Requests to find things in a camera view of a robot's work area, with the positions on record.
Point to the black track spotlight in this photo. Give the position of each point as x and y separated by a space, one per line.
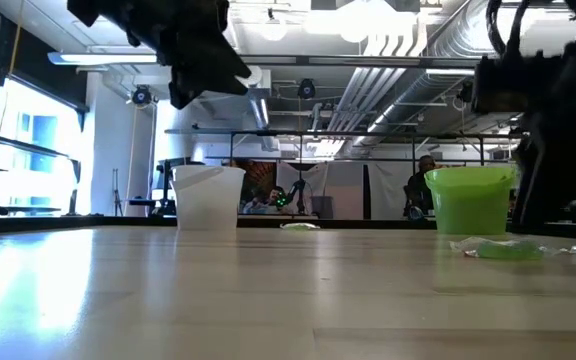
465 92

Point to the person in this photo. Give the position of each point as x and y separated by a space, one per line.
420 190
268 200

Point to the black overhead beam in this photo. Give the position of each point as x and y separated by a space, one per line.
343 61

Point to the white plastic bucket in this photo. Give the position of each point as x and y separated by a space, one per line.
208 200

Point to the black shelf rack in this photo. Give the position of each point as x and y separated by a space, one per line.
33 149

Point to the red patterned tapestry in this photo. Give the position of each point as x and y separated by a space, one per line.
260 175

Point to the small black desk robot arm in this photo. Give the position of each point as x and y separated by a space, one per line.
295 192

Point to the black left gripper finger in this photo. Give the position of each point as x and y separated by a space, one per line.
225 75

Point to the green plastic bucket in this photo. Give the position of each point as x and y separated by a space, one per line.
470 200

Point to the black metal rack frame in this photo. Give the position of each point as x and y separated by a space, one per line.
318 133

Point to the ceiling light strip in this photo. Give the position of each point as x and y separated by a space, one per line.
103 58
450 72

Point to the white cloth partition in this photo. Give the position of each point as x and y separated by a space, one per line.
343 190

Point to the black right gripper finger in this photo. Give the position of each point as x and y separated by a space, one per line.
558 185

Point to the black round ceiling camera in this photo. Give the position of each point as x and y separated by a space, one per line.
141 96
306 89

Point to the black tripod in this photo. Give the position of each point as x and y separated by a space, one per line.
116 205

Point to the green candy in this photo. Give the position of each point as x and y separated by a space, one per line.
299 226
508 250

